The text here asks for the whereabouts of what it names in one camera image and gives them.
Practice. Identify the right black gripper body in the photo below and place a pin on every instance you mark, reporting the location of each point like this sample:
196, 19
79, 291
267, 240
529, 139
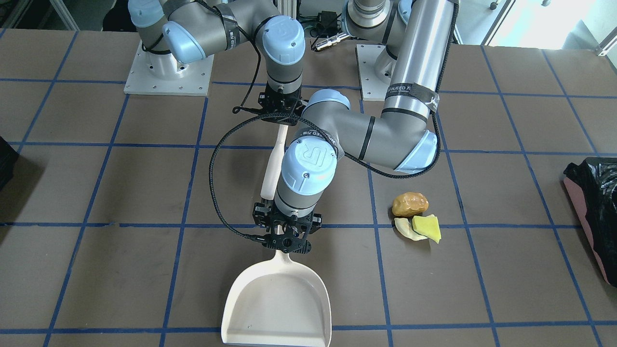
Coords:
268, 102

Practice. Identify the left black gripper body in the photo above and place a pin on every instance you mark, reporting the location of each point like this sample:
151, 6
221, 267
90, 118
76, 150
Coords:
261, 215

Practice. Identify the white hand brush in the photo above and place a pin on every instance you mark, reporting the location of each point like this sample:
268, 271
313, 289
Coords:
274, 166

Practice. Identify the white plastic dustpan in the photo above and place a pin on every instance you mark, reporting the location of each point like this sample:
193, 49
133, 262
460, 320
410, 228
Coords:
277, 303

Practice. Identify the pale peel scrap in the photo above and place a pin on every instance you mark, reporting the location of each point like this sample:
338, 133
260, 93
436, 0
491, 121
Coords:
405, 228

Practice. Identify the brown potato-like trash piece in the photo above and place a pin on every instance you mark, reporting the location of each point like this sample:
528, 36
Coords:
409, 204

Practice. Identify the yellow sponge piece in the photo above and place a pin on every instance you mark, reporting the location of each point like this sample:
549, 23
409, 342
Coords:
426, 227

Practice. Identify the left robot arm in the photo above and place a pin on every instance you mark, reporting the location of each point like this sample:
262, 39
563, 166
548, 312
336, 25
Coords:
401, 50

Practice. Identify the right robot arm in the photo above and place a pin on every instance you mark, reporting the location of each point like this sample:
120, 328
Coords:
180, 37

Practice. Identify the black-lined trash bin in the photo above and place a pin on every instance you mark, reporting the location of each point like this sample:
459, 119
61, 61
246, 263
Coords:
8, 159
591, 186

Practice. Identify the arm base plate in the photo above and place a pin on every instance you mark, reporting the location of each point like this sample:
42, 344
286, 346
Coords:
163, 75
375, 66

